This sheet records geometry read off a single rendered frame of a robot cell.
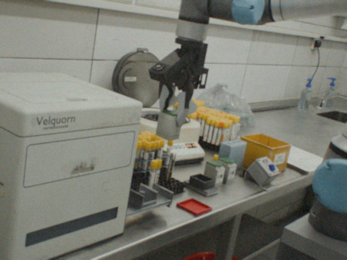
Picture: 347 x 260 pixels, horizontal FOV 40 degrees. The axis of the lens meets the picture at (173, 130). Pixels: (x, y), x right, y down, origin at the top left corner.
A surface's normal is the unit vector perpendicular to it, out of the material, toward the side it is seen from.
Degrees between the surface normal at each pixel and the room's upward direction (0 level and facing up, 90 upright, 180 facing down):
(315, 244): 90
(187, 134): 90
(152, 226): 0
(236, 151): 90
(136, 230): 0
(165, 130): 90
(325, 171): 98
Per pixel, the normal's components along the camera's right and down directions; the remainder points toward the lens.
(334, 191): -0.53, 0.27
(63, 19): 0.75, 0.29
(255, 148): -0.68, 0.07
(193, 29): 0.01, 0.26
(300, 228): 0.16, -0.95
